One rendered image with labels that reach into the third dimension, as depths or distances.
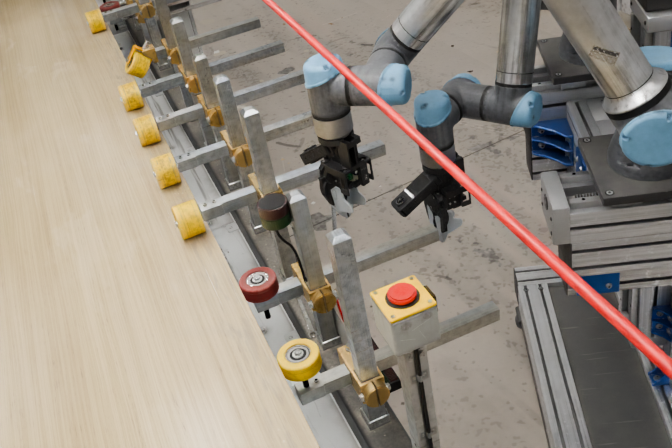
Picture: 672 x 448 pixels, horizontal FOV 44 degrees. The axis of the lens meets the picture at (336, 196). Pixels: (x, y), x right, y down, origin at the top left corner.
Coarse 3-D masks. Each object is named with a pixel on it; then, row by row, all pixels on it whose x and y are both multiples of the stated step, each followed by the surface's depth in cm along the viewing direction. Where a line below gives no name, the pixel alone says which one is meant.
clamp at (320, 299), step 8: (296, 264) 179; (296, 272) 177; (304, 288) 173; (320, 288) 171; (328, 288) 171; (304, 296) 177; (312, 296) 171; (320, 296) 169; (328, 296) 170; (312, 304) 170; (320, 304) 170; (328, 304) 171; (320, 312) 171
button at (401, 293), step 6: (390, 288) 113; (396, 288) 112; (402, 288) 112; (408, 288) 112; (414, 288) 112; (390, 294) 112; (396, 294) 111; (402, 294) 111; (408, 294) 111; (414, 294) 111; (390, 300) 111; (396, 300) 111; (402, 300) 111; (408, 300) 110
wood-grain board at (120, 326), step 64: (64, 0) 347; (0, 64) 298; (64, 64) 288; (0, 128) 254; (64, 128) 246; (128, 128) 239; (0, 192) 221; (64, 192) 215; (128, 192) 210; (0, 256) 195; (64, 256) 191; (128, 256) 187; (192, 256) 183; (0, 320) 175; (64, 320) 172; (128, 320) 168; (192, 320) 165; (0, 384) 159; (64, 384) 156; (128, 384) 153; (192, 384) 150; (256, 384) 148
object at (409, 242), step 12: (420, 228) 184; (432, 228) 183; (396, 240) 182; (408, 240) 181; (420, 240) 182; (432, 240) 183; (360, 252) 180; (372, 252) 180; (384, 252) 179; (396, 252) 181; (408, 252) 182; (360, 264) 178; (372, 264) 180; (288, 288) 174; (300, 288) 175; (276, 300) 174; (288, 300) 175
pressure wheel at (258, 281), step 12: (252, 276) 173; (264, 276) 172; (276, 276) 172; (240, 288) 170; (252, 288) 169; (264, 288) 168; (276, 288) 171; (252, 300) 170; (264, 300) 170; (264, 312) 176
